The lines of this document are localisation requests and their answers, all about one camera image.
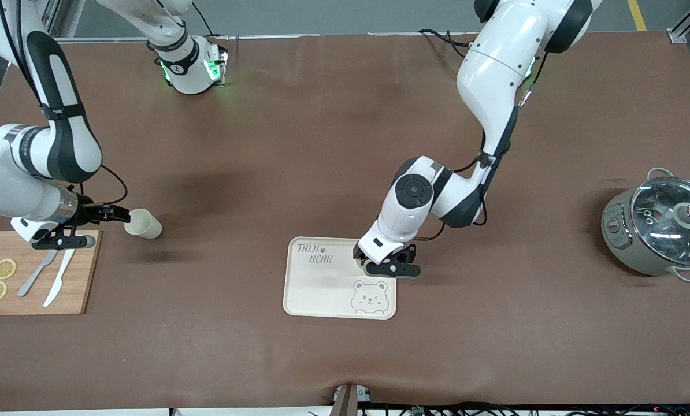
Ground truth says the white IKEA cup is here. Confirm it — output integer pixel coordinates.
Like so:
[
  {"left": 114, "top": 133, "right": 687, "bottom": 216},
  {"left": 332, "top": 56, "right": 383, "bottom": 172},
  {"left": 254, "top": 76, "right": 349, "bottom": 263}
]
[{"left": 124, "top": 209, "right": 163, "bottom": 239}]

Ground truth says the cream bear print tray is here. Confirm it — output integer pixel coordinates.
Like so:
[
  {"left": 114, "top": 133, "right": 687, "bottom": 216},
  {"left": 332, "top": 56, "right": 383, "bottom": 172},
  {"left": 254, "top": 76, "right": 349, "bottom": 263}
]
[{"left": 283, "top": 236, "right": 398, "bottom": 320}]

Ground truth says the white plastic knife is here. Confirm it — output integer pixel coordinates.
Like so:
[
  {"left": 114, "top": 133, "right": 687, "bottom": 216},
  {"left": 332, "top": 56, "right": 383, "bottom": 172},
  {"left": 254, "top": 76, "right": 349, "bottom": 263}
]
[{"left": 43, "top": 248, "right": 75, "bottom": 308}]

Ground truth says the grey plastic knife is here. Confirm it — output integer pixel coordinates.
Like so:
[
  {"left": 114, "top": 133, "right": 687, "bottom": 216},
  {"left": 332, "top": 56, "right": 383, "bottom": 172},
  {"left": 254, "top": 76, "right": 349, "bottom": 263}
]
[{"left": 17, "top": 248, "right": 57, "bottom": 298}]

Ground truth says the wooden cutting board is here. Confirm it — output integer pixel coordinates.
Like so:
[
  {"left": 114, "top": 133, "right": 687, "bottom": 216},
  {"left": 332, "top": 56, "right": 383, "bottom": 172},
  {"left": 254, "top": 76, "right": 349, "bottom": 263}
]
[{"left": 0, "top": 230, "right": 103, "bottom": 316}]

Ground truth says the brown table cover mat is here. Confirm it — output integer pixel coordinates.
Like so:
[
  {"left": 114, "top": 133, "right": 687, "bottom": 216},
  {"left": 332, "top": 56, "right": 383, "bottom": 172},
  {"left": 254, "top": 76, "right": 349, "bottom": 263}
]
[{"left": 0, "top": 32, "right": 690, "bottom": 412}]

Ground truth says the grey-green cooking pot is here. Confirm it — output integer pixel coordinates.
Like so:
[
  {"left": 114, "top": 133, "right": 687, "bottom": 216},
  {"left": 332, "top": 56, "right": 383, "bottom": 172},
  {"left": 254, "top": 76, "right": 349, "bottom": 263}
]
[{"left": 601, "top": 168, "right": 690, "bottom": 283}]

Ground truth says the glass pot lid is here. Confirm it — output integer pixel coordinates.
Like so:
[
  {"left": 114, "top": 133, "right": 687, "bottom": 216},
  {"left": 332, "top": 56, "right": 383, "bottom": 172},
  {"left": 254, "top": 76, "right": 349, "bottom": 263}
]
[{"left": 631, "top": 176, "right": 690, "bottom": 268}]

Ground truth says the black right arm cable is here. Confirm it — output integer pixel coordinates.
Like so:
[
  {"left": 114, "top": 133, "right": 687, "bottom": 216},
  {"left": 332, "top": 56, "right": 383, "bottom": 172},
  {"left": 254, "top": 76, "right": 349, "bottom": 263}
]
[{"left": 0, "top": 0, "right": 129, "bottom": 207}]

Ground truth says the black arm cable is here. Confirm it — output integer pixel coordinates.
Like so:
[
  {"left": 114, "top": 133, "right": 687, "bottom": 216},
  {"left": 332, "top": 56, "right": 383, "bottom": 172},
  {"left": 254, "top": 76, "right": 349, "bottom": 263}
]
[
  {"left": 0, "top": 0, "right": 129, "bottom": 207},
  {"left": 411, "top": 52, "right": 548, "bottom": 240}
]

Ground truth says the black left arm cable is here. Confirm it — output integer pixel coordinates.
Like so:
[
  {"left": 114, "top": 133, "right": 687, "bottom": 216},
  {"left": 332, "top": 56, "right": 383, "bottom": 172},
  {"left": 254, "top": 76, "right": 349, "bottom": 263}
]
[{"left": 411, "top": 52, "right": 548, "bottom": 240}]

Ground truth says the grey metal table bracket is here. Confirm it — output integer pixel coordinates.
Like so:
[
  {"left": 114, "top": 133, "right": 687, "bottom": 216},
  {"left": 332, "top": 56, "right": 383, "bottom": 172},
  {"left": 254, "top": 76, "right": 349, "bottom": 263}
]
[{"left": 332, "top": 383, "right": 372, "bottom": 416}]

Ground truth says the black right base cable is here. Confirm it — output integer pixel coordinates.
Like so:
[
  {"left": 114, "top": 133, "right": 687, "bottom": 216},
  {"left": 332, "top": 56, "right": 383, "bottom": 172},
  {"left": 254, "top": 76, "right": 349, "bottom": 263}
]
[{"left": 192, "top": 3, "right": 216, "bottom": 38}]

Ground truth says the black base cable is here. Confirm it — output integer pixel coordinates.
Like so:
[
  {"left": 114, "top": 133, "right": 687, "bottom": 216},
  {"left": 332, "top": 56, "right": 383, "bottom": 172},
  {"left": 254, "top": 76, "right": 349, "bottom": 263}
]
[
  {"left": 192, "top": 3, "right": 216, "bottom": 38},
  {"left": 418, "top": 28, "right": 474, "bottom": 58}
]

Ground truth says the black left base cable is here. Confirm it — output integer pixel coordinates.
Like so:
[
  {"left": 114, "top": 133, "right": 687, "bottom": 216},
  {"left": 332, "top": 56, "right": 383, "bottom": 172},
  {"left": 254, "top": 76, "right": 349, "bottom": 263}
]
[{"left": 418, "top": 28, "right": 474, "bottom": 58}]

